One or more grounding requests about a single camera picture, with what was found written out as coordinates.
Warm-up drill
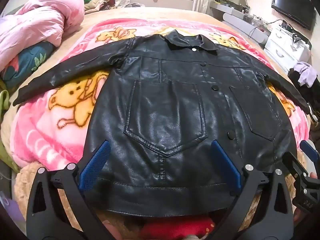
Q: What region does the bed with beige sheet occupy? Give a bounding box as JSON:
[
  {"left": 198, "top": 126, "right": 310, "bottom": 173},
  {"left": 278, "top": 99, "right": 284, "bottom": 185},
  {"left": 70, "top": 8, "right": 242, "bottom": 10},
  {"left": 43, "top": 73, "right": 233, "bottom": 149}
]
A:
[{"left": 0, "top": 6, "right": 320, "bottom": 240}]

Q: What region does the pink printed blanket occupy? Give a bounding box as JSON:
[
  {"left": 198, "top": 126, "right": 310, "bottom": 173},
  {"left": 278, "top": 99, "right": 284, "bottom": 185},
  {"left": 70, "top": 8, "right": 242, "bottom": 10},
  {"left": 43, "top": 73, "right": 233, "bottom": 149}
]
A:
[{"left": 11, "top": 19, "right": 310, "bottom": 180}]

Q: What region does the green cloth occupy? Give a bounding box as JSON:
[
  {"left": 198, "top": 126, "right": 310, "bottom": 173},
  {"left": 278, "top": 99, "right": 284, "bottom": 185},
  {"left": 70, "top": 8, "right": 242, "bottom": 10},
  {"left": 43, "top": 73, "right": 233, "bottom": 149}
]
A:
[{"left": 0, "top": 90, "right": 10, "bottom": 111}]

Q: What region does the dark clothes heap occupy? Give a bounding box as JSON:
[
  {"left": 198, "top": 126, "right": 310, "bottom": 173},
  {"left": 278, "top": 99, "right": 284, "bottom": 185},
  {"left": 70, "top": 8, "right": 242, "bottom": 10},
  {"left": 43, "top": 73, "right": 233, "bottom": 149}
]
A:
[{"left": 287, "top": 67, "right": 320, "bottom": 107}]

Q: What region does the white drawer cabinet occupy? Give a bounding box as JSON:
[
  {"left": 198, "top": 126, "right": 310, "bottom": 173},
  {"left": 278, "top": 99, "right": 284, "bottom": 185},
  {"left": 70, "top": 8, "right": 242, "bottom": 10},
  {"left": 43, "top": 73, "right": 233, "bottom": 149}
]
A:
[{"left": 264, "top": 24, "right": 312, "bottom": 73}]

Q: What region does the red cloth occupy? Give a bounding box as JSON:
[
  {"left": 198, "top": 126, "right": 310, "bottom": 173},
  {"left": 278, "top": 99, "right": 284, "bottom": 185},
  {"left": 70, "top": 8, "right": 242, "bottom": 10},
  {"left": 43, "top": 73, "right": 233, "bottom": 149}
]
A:
[{"left": 142, "top": 216, "right": 220, "bottom": 240}]

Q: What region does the dark floral pillow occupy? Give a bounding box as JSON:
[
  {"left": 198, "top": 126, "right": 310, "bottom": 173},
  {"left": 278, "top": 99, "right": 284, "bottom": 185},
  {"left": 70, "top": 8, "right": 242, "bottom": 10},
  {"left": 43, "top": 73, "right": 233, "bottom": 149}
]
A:
[{"left": 0, "top": 40, "right": 57, "bottom": 88}]

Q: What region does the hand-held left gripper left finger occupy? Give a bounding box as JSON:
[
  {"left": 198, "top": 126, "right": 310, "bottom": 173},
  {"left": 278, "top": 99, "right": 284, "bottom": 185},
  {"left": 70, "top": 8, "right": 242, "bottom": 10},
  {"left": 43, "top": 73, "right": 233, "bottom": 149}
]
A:
[{"left": 26, "top": 140, "right": 112, "bottom": 240}]

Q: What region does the black flat television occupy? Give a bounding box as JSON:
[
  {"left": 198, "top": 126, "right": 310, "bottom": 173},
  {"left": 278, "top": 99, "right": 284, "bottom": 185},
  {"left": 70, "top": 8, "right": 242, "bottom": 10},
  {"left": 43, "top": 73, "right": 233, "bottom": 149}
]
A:
[{"left": 271, "top": 0, "right": 316, "bottom": 30}]

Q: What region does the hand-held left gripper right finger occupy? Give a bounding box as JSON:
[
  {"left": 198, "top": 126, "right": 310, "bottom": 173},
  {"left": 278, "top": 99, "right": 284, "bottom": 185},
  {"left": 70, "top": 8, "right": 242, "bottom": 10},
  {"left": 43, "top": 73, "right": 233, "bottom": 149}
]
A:
[{"left": 211, "top": 140, "right": 294, "bottom": 240}]

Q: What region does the pink quilt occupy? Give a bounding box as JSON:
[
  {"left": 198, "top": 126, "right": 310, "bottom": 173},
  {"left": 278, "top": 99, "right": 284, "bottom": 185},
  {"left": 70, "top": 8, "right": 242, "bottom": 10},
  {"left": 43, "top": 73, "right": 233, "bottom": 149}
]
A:
[{"left": 0, "top": 0, "right": 85, "bottom": 68}]

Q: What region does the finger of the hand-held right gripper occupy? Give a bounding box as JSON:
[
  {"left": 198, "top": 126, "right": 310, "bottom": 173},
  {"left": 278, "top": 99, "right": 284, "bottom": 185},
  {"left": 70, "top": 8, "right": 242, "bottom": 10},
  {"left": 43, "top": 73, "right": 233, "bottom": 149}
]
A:
[
  {"left": 282, "top": 151, "right": 310, "bottom": 180},
  {"left": 299, "top": 140, "right": 320, "bottom": 162}
]

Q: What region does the purple garment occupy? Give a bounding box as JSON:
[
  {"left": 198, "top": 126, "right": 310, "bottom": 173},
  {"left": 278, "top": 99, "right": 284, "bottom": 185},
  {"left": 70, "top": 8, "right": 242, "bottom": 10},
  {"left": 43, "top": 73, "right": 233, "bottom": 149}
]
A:
[{"left": 294, "top": 61, "right": 320, "bottom": 88}]

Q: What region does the black leather jacket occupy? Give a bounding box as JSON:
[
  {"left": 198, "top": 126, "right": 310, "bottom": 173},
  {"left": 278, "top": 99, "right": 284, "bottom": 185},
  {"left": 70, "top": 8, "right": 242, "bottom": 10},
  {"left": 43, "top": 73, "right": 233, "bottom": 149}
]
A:
[{"left": 12, "top": 29, "right": 310, "bottom": 217}]

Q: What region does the grey dressing table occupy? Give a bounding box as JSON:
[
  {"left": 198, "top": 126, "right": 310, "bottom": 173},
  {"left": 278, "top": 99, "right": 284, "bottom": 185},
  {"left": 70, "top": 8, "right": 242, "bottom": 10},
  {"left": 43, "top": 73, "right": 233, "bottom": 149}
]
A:
[{"left": 209, "top": 0, "right": 272, "bottom": 50}]

